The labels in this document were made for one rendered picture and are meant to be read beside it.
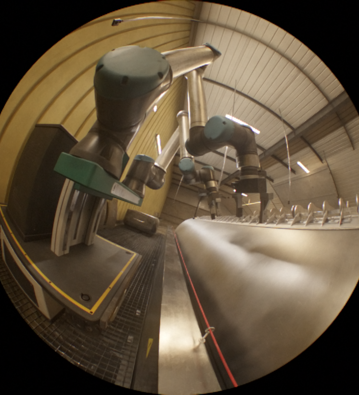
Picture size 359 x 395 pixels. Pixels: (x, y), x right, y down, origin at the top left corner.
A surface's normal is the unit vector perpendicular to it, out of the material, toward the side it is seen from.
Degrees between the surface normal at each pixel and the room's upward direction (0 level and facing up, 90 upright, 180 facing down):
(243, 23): 180
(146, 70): 95
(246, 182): 114
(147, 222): 89
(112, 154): 70
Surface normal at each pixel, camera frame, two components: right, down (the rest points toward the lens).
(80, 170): 0.11, -0.14
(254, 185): -0.97, 0.06
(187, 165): -0.28, -0.18
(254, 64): -0.32, 0.93
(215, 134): -0.83, 0.06
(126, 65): 0.44, 0.09
